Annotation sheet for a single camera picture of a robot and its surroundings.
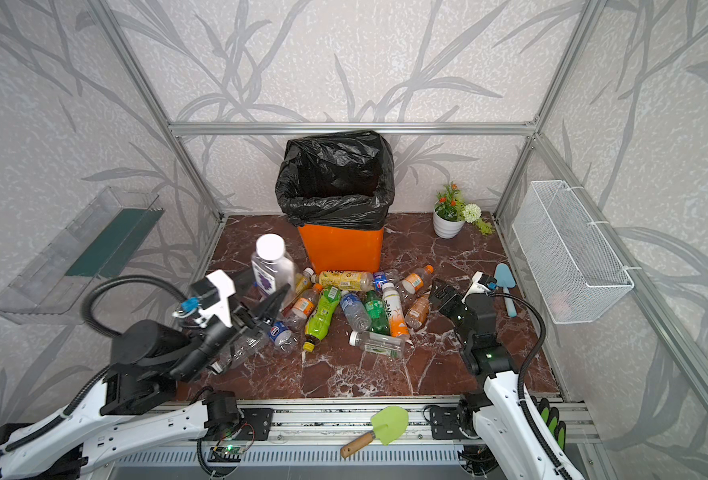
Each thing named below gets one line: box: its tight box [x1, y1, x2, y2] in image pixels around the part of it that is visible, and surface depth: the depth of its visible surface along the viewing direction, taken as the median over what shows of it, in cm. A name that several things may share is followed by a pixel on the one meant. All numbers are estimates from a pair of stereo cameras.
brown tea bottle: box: [404, 295, 431, 331], surface depth 91 cm
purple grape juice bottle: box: [251, 233, 295, 300], surface depth 47 cm
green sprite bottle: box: [363, 290, 390, 336], surface depth 91 cm
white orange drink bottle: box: [382, 282, 410, 337], surface depth 90 cm
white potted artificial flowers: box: [433, 182, 494, 239], surface depth 107 cm
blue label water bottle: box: [340, 292, 372, 332], surface depth 91 cm
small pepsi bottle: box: [373, 271, 389, 291], surface depth 98 cm
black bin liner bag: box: [275, 131, 395, 231], surface depth 82 cm
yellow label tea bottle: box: [310, 270, 375, 291], surface depth 95 cm
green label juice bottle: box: [303, 285, 341, 353], surface depth 89 cm
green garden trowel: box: [339, 406, 409, 458], surface depth 75 cm
